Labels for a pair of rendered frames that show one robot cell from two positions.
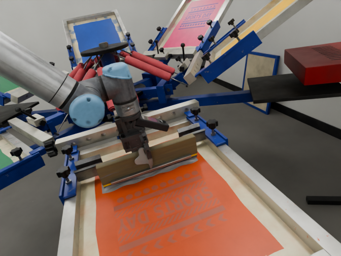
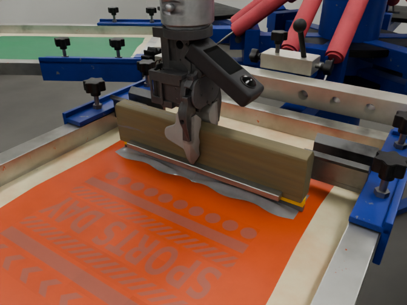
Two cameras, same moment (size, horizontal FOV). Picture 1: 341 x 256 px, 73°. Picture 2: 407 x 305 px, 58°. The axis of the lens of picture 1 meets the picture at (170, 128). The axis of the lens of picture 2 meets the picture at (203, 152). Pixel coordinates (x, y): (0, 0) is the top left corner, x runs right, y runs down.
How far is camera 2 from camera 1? 0.47 m
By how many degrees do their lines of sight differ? 41
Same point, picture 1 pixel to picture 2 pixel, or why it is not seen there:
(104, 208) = (86, 169)
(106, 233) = (34, 199)
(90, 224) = (47, 173)
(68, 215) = (37, 141)
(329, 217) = not seen: outside the picture
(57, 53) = not seen: outside the picture
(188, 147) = (281, 175)
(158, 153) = (215, 145)
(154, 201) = (130, 215)
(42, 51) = not seen: outside the picture
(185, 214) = (120, 275)
